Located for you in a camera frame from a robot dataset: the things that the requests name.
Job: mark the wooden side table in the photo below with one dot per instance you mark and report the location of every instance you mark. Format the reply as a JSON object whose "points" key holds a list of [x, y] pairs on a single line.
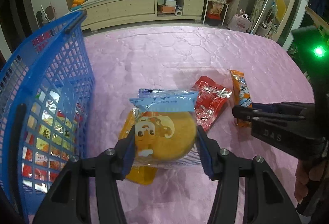
{"points": [[318, 20]]}

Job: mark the red picture box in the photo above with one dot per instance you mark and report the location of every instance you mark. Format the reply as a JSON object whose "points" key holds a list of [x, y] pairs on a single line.
{"points": [[217, 10]]}

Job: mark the long cracker packet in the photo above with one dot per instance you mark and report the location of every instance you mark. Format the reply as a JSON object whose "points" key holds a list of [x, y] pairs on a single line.
{"points": [[51, 141]]}

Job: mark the pile of oranges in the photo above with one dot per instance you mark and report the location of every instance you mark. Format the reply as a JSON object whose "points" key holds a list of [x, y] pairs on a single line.
{"points": [[78, 2]]}

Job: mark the white paper roll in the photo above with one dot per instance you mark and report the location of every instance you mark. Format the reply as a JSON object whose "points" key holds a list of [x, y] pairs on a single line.
{"points": [[179, 13]]}

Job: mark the round brown wall plaque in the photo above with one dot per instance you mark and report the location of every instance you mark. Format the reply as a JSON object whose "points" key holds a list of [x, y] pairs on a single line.
{"points": [[50, 12]]}

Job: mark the green white snack packet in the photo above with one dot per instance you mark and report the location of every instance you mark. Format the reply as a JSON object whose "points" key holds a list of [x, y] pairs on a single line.
{"points": [[43, 99]]}

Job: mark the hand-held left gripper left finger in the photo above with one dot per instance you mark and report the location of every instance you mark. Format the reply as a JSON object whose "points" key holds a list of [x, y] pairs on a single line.
{"points": [[129, 154]]}

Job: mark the pink tablecloth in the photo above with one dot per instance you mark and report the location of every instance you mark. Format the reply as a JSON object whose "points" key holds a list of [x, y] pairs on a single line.
{"points": [[159, 59]]}

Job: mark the cartoon print cake packet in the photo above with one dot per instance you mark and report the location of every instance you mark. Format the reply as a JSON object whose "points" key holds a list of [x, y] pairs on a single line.
{"points": [[164, 131]]}

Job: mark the person's right hand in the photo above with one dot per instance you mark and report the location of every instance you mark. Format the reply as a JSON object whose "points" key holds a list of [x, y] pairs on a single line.
{"points": [[300, 180]]}

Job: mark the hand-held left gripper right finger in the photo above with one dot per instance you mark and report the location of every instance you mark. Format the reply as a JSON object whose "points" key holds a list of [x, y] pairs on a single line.
{"points": [[205, 159]]}

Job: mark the light wooden media cabinet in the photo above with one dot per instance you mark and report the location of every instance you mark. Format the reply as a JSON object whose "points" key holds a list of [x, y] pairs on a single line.
{"points": [[128, 7]]}

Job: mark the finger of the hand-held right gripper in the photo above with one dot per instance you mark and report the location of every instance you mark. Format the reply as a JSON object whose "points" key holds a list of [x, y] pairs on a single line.
{"points": [[287, 107], [257, 116]]}

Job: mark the mop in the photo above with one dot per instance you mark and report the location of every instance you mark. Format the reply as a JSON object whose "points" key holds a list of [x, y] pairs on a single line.
{"points": [[264, 5]]}

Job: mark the pink bag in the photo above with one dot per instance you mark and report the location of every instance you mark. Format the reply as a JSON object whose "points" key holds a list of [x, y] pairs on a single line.
{"points": [[240, 22]]}

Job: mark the orange snack packet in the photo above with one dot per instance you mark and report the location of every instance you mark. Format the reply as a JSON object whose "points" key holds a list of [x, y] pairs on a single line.
{"points": [[241, 95]]}

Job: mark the yellow snack packet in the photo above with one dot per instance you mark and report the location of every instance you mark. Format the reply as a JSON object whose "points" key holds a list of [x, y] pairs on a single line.
{"points": [[141, 175]]}

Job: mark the red snack packet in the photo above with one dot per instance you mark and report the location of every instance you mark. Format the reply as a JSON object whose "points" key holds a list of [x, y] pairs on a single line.
{"points": [[209, 103]]}

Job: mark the blue plastic basket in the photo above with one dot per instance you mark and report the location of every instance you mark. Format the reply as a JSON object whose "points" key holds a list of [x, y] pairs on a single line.
{"points": [[74, 59]]}

